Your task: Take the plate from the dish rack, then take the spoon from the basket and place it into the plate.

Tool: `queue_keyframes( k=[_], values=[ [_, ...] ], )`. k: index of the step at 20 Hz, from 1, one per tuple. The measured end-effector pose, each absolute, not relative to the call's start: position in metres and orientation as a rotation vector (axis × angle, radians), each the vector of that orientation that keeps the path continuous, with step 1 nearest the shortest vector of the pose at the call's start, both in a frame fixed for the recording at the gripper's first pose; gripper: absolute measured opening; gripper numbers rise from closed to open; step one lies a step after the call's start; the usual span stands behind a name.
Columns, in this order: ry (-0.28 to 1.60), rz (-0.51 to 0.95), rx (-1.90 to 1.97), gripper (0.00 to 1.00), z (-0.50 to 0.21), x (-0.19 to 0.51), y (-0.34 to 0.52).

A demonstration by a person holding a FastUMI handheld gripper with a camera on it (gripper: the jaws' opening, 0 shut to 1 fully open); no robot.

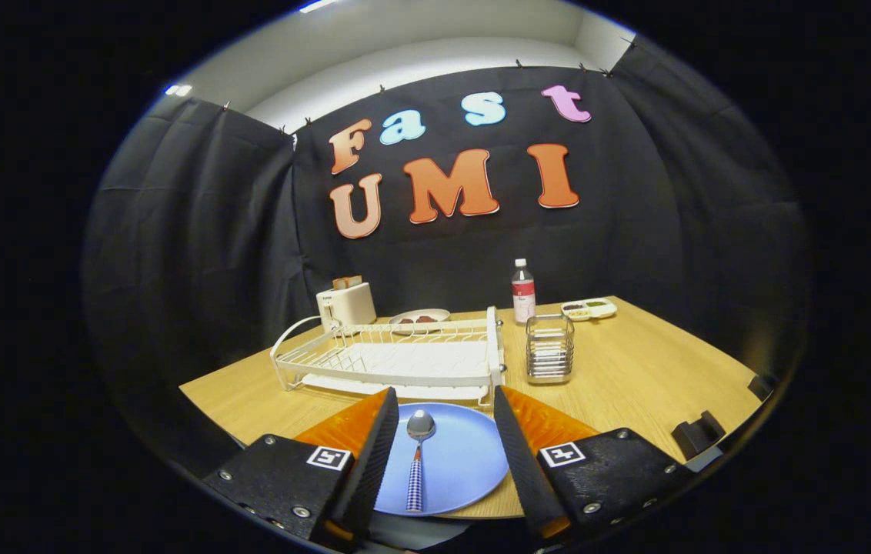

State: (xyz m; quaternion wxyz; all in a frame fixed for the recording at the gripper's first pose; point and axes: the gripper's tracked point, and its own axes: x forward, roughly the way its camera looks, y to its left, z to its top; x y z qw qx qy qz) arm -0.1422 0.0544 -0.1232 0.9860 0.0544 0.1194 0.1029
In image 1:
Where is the black backdrop cloth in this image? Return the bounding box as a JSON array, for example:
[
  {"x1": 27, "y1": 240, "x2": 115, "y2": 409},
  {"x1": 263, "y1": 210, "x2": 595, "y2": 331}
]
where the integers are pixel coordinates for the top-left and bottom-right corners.
[{"x1": 82, "y1": 35, "x2": 809, "y2": 462}]

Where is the metal wire basket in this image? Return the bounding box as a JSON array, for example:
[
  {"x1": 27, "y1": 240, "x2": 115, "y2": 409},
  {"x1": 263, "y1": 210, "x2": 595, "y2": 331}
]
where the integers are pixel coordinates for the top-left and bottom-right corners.
[{"x1": 525, "y1": 313, "x2": 576, "y2": 385}]

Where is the white toaster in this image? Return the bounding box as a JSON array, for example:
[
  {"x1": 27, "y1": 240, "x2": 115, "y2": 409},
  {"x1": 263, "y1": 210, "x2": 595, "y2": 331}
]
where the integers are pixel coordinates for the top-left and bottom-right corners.
[{"x1": 316, "y1": 282, "x2": 378, "y2": 332}]

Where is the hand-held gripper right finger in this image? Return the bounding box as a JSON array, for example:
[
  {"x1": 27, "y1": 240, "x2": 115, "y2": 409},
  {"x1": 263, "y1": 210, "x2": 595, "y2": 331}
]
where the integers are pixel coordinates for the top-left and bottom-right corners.
[{"x1": 492, "y1": 385, "x2": 696, "y2": 539}]

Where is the white round plate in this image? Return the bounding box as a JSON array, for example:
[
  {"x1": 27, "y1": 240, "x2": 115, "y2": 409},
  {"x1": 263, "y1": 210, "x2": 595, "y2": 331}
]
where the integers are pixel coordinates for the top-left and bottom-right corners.
[{"x1": 389, "y1": 309, "x2": 452, "y2": 330}]

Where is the clear bottle with red label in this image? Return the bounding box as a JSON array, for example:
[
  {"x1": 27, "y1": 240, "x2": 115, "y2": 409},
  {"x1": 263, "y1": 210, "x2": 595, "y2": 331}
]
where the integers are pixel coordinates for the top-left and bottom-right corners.
[{"x1": 512, "y1": 259, "x2": 537, "y2": 325}]

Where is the blue plate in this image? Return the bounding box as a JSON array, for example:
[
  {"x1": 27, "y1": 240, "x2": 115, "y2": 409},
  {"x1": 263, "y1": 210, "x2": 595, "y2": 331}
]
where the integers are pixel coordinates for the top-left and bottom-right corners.
[{"x1": 372, "y1": 402, "x2": 510, "y2": 517}]

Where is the white wire dish rack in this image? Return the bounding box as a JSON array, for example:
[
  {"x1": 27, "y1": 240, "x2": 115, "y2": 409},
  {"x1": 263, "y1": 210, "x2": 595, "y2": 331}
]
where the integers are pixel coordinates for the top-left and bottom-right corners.
[{"x1": 270, "y1": 306, "x2": 507, "y2": 407}]

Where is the white divided sauce dish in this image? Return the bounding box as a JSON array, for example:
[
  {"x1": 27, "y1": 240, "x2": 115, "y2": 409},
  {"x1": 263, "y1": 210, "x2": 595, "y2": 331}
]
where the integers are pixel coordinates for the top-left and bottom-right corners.
[{"x1": 561, "y1": 298, "x2": 619, "y2": 322}]

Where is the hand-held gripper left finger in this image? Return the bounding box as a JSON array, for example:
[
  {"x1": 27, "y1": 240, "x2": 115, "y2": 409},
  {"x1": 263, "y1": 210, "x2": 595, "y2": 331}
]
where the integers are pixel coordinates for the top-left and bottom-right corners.
[{"x1": 202, "y1": 387, "x2": 400, "y2": 549}]

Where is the spoon with checkered handle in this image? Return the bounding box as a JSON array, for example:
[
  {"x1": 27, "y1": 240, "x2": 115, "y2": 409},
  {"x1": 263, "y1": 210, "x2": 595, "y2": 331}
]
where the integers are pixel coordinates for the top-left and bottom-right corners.
[{"x1": 405, "y1": 409, "x2": 437, "y2": 513}]

